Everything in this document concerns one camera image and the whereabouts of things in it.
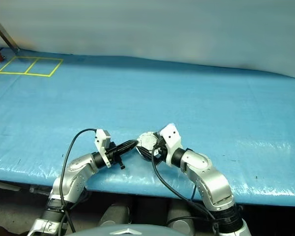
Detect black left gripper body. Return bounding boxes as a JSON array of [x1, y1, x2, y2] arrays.
[[104, 144, 126, 171]]

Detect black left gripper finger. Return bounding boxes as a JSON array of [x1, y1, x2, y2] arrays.
[[116, 139, 139, 151], [118, 145, 138, 156]]

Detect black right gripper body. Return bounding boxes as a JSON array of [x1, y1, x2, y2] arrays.
[[152, 137, 169, 165]]

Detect blue plastic table cover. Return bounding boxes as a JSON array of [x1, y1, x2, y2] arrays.
[[0, 46, 295, 205]]

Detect grey rounded cylinder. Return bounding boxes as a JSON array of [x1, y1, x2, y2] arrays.
[[166, 196, 195, 229], [97, 203, 131, 227]]

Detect blue-grey dome with emblem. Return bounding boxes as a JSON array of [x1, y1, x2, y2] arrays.
[[68, 223, 188, 236]]

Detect yellow tape squares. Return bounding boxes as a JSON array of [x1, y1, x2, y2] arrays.
[[0, 56, 64, 78]]

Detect slanted metal bar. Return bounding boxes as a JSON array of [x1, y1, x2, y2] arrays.
[[0, 9, 21, 52]]

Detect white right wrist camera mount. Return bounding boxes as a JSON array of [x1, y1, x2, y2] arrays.
[[159, 123, 184, 168]]

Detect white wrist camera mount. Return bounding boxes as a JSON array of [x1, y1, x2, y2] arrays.
[[94, 129, 113, 169], [159, 123, 184, 168]]

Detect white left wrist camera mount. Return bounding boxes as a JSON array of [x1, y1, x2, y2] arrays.
[[94, 129, 113, 169]]

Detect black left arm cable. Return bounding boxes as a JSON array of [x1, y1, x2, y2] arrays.
[[59, 128, 99, 234]]

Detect grey table frame rail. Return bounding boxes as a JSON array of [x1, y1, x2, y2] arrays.
[[0, 178, 53, 196]]

